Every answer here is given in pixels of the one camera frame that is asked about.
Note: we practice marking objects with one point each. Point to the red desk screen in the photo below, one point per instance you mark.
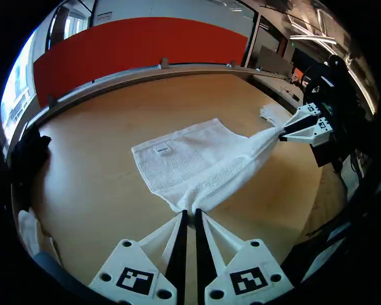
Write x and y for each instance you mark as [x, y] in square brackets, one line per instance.
[130, 54]

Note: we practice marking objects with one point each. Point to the heap of white towels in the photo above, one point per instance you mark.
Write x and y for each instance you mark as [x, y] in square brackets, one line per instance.
[30, 230]

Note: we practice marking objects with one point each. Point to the heap of black towels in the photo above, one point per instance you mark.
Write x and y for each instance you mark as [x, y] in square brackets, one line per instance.
[28, 159]

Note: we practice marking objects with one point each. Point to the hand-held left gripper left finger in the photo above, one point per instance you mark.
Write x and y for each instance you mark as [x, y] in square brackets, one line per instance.
[131, 259]

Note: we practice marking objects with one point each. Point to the grey desk screen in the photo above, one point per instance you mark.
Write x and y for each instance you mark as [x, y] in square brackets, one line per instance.
[274, 58]

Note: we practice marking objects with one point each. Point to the stack of white towels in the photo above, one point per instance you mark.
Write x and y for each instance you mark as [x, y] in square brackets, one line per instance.
[274, 112]

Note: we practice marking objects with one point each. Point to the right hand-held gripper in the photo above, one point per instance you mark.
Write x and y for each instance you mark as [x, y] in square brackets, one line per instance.
[339, 105]

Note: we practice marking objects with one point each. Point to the white towel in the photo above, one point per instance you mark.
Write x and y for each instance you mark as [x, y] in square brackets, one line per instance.
[193, 159]

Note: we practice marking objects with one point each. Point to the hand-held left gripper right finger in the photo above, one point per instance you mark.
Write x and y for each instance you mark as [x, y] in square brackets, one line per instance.
[252, 259]

